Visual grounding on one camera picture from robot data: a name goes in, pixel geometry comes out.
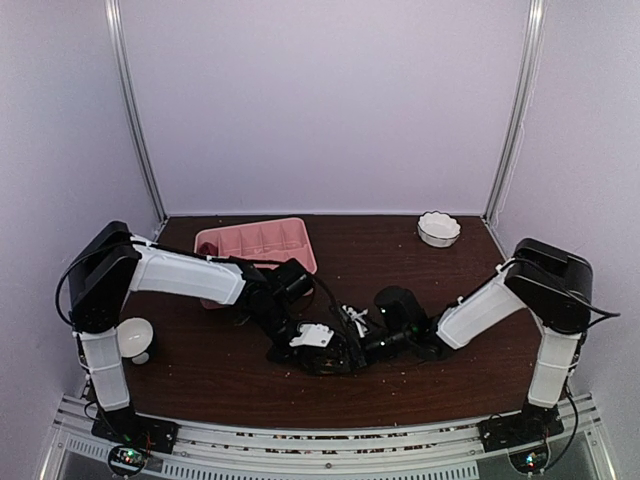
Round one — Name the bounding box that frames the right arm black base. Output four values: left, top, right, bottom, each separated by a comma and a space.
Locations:
477, 413, 564, 452

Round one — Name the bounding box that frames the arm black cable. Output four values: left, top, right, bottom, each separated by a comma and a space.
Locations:
509, 257, 622, 321
54, 239, 141, 331

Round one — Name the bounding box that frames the magenta purple sock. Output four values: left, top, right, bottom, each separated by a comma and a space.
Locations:
198, 242, 219, 257

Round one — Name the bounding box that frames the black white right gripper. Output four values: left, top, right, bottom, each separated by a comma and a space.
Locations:
317, 330, 413, 380

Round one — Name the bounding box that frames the pink divided plastic tray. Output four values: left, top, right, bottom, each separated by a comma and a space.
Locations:
193, 216, 319, 311

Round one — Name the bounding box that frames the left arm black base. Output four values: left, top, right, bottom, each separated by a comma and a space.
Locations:
91, 409, 179, 454

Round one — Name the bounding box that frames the aluminium front frame rail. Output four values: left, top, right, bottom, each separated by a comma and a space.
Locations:
39, 392, 616, 480

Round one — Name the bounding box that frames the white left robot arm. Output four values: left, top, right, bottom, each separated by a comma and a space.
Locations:
65, 221, 338, 444

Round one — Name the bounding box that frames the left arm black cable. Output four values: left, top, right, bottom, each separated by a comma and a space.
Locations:
54, 239, 141, 331

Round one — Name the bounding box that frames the brown checkered sock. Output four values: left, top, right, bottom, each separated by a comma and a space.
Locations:
310, 354, 351, 376

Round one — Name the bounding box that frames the aluminium right corner post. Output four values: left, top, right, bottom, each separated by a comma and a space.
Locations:
484, 0, 547, 227

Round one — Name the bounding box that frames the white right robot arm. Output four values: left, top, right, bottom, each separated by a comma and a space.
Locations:
341, 238, 593, 442

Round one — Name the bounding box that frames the white scalloped bowl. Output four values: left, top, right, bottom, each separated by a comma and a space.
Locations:
417, 211, 461, 248

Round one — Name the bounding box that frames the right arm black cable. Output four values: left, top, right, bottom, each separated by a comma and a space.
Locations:
509, 257, 622, 321

